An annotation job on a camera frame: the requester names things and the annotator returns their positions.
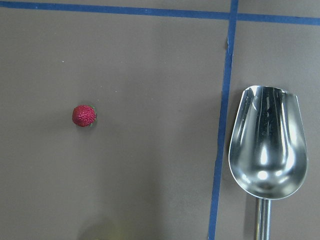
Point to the red strawberry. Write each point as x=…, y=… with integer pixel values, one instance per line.
x=84, y=115

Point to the steel ice scoop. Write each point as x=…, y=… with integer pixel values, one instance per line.
x=267, y=154

